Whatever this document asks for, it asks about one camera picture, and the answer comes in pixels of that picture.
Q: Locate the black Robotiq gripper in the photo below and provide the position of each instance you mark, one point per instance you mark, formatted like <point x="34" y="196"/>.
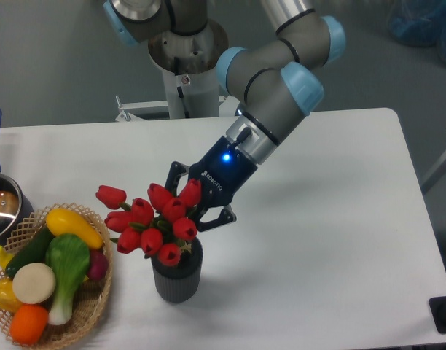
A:
<point x="222" y="171"/>

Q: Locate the red tulip bouquet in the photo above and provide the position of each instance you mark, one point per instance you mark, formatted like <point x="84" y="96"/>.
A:
<point x="161" y="225"/>

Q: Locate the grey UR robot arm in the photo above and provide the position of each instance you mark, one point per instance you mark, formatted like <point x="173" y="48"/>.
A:
<point x="275" y="84"/>

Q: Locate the dark grey ribbed vase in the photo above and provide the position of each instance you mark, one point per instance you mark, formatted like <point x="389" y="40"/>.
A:
<point x="178" y="284"/>

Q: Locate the purple red radish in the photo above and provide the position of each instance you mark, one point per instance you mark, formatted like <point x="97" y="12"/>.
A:
<point x="98" y="266"/>

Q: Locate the yellow squash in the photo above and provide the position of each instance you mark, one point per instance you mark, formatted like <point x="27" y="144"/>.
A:
<point x="62" y="221"/>

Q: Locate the green bok choy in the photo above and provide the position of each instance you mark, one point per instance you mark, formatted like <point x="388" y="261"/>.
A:
<point x="69" y="258"/>

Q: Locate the woven wicker basket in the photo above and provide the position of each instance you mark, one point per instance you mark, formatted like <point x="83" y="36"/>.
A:
<point x="90" y="299"/>

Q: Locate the dark green cucumber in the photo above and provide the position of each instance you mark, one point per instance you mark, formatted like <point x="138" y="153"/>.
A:
<point x="33" y="252"/>

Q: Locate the beige round disc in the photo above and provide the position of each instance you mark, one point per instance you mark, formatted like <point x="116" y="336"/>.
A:
<point x="34" y="283"/>

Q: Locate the yellow banana tip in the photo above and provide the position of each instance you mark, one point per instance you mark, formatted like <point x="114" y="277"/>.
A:
<point x="5" y="258"/>

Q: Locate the orange fruit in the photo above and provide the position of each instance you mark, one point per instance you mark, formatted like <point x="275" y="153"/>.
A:
<point x="28" y="324"/>

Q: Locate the yellow bell pepper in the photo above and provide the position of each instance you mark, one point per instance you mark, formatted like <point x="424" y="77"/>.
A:
<point x="8" y="300"/>

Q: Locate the blue plastic bag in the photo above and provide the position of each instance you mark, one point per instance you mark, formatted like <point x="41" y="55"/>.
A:
<point x="419" y="24"/>

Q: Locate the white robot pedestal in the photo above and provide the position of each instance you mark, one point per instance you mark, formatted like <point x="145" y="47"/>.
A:
<point x="188" y="68"/>

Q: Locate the blue handled saucepan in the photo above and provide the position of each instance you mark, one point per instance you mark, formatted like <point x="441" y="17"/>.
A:
<point x="14" y="205"/>

